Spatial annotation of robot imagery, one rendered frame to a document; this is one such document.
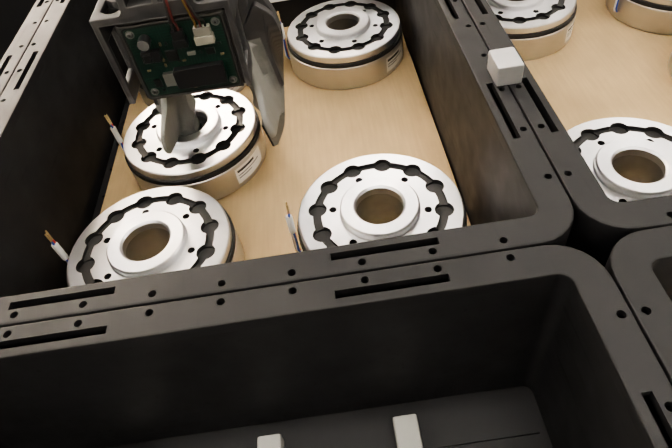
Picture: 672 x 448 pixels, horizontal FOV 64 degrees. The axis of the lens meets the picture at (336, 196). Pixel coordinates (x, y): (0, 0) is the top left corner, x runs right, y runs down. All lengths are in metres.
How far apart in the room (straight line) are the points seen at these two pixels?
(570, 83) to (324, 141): 0.21
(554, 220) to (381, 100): 0.25
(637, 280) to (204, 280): 0.17
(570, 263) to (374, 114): 0.26
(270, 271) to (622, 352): 0.13
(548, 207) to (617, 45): 0.31
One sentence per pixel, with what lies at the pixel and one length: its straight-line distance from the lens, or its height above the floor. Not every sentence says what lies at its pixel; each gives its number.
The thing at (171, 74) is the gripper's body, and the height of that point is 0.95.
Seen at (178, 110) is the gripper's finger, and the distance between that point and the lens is 0.40.
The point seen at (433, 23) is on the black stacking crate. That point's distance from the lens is 0.40.
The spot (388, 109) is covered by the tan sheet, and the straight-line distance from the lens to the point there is 0.45.
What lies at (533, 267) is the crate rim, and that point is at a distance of 0.22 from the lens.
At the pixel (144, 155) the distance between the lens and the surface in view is 0.42.
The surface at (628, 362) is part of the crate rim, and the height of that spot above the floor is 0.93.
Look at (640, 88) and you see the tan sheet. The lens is 0.49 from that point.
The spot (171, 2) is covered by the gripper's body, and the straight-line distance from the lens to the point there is 0.29.
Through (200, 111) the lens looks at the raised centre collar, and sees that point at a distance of 0.43.
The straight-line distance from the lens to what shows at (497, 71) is 0.30.
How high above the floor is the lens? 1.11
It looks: 47 degrees down
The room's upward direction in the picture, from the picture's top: 10 degrees counter-clockwise
